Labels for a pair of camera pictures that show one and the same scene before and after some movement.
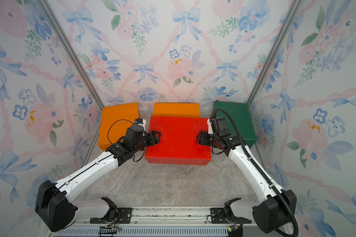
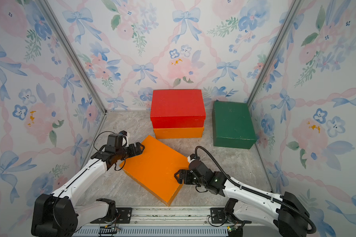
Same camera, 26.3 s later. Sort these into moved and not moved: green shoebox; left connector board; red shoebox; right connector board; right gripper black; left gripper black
Moved: right gripper black; left gripper black; red shoebox
Not moved: right connector board; left connector board; green shoebox
